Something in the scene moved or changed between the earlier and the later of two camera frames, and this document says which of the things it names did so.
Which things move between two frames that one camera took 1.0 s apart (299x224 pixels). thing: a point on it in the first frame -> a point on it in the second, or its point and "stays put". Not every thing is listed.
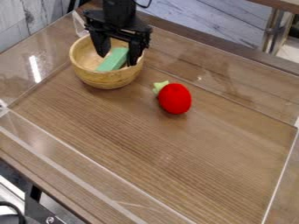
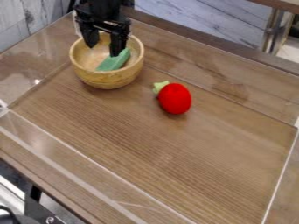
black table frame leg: x=36 y=213 stays put
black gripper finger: x=134 y=49 -> x=117 y=41
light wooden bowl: x=85 y=59 stays put
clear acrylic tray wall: x=182 y=140 stays put
